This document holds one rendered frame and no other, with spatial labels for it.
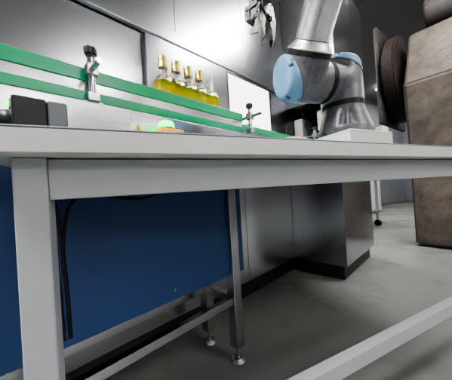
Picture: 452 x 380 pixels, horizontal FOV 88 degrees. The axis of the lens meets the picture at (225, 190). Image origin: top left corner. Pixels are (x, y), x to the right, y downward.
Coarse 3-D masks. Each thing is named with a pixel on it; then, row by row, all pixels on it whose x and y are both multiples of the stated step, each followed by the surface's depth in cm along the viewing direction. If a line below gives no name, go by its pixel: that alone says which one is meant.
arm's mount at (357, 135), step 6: (342, 132) 59; (348, 132) 58; (354, 132) 58; (360, 132) 59; (366, 132) 60; (372, 132) 61; (378, 132) 62; (384, 132) 63; (390, 132) 64; (324, 138) 64; (330, 138) 63; (336, 138) 61; (342, 138) 59; (348, 138) 58; (354, 138) 58; (360, 138) 59; (366, 138) 60; (372, 138) 61; (378, 138) 62; (384, 138) 63; (390, 138) 64
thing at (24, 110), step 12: (12, 96) 39; (12, 108) 39; (24, 108) 40; (36, 108) 41; (48, 108) 42; (60, 108) 43; (12, 120) 39; (24, 120) 40; (36, 120) 41; (48, 120) 42; (60, 120) 43
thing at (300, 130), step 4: (320, 112) 170; (320, 116) 170; (296, 120) 186; (300, 120) 183; (304, 120) 185; (320, 120) 170; (296, 124) 186; (300, 124) 183; (304, 124) 185; (308, 124) 190; (320, 124) 171; (296, 128) 186; (300, 128) 183; (304, 128) 184; (296, 132) 186; (300, 132) 184; (304, 132) 184; (308, 132) 189; (304, 136) 184
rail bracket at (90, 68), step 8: (88, 48) 54; (88, 56) 54; (96, 56) 56; (88, 64) 54; (96, 64) 52; (88, 72) 54; (96, 72) 55; (88, 80) 55; (88, 88) 55; (88, 96) 54; (96, 96) 55
